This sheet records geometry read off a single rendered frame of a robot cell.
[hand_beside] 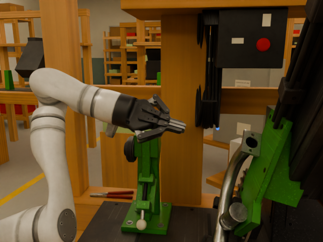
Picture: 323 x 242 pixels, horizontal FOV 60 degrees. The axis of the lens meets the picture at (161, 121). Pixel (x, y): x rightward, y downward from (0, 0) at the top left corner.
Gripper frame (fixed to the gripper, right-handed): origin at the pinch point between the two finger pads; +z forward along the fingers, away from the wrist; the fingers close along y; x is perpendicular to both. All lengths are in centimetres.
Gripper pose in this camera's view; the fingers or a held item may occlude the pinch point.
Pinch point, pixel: (177, 126)
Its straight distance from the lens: 63.1
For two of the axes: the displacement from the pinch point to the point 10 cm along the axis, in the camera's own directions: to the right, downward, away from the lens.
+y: 2.9, -8.2, 4.9
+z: 9.6, 2.8, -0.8
